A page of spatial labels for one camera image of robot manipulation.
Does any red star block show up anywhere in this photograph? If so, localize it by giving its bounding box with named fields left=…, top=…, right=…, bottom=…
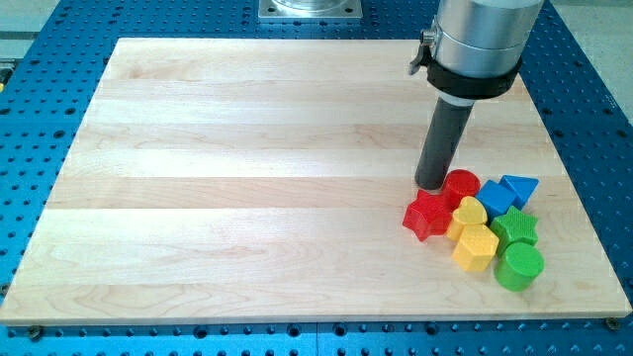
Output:
left=403, top=190, right=452, bottom=241

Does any light wooden board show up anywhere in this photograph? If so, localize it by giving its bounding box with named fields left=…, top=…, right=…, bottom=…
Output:
left=1, top=39, right=631, bottom=326

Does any blue cube block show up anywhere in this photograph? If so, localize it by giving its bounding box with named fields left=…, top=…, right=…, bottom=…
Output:
left=475, top=180, right=516, bottom=223

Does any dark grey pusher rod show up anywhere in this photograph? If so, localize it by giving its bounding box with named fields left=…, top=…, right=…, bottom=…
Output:
left=414, top=94, right=475, bottom=190

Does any red cylinder block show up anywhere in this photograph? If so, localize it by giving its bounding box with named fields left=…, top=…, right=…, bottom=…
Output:
left=441, top=169, right=481, bottom=211

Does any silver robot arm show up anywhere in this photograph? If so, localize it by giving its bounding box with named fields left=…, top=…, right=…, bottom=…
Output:
left=408, top=0, right=543, bottom=106

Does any yellow heart block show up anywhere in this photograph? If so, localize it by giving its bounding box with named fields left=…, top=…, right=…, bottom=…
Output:
left=445, top=196, right=488, bottom=241

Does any green cylinder block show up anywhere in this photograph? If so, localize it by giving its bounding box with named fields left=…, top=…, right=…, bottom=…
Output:
left=494, top=242, right=545, bottom=292

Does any blue triangle block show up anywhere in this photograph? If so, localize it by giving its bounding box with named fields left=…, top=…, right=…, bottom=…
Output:
left=499, top=175, right=539, bottom=210

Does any blue perforated metal table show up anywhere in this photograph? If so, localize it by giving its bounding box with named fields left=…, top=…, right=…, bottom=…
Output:
left=1, top=0, right=632, bottom=355

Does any yellow pentagon block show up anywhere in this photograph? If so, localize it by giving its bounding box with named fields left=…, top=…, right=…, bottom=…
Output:
left=451, top=224, right=499, bottom=272

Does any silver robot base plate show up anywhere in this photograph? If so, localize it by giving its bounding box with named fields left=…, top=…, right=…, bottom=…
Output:
left=258, top=0, right=363, bottom=20

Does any green star block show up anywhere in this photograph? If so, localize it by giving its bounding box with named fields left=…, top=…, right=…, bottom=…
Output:
left=490, top=206, right=539, bottom=256

